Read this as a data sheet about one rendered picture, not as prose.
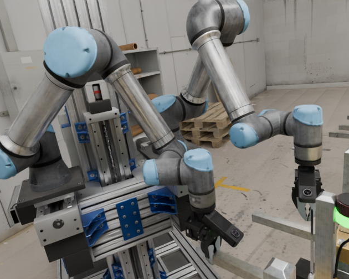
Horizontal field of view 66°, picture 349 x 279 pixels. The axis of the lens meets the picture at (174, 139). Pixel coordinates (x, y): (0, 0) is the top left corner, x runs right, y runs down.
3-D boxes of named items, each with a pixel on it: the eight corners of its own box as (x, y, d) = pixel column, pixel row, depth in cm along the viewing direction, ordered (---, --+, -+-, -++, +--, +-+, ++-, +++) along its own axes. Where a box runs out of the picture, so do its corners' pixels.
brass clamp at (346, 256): (328, 257, 78) (328, 243, 77) (339, 232, 87) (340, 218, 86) (353, 266, 74) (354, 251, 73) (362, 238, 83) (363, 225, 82)
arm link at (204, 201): (220, 186, 76) (203, 199, 70) (221, 200, 77) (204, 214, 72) (199, 180, 81) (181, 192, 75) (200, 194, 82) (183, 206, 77)
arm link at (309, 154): (323, 148, 74) (291, 148, 78) (323, 163, 76) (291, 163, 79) (321, 139, 81) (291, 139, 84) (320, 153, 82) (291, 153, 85)
